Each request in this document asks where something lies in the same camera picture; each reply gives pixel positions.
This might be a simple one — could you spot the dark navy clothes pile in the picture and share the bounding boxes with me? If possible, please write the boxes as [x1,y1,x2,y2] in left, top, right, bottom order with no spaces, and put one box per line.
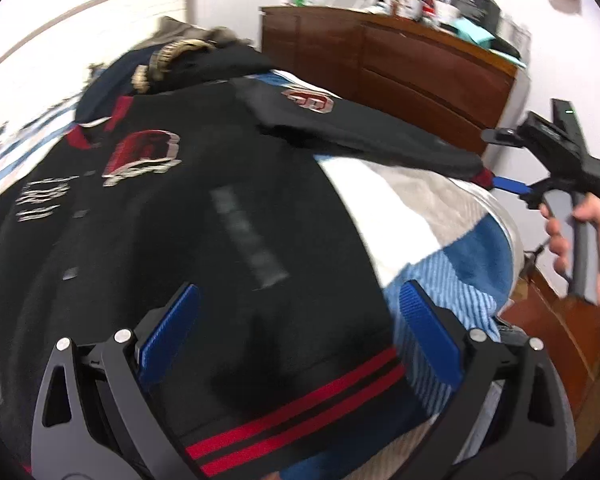
[74,16,276,125]

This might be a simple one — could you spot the brown wooden dresser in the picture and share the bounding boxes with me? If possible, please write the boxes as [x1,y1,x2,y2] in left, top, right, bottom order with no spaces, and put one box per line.
[261,6,522,154]

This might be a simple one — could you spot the black varsity jacket red stripes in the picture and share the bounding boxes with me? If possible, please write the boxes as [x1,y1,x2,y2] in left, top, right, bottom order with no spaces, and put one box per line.
[0,71,496,480]

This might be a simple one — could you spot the white framed headboard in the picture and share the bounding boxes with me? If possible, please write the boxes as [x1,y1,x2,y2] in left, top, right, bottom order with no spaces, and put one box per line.
[0,0,195,129]

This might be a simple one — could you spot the blue white checkered bedspread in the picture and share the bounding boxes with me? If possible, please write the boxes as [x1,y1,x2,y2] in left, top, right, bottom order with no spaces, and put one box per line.
[0,69,527,480]

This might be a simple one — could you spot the clutter on dresser top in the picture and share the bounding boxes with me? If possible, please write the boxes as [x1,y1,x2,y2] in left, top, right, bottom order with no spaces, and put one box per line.
[284,0,531,64]

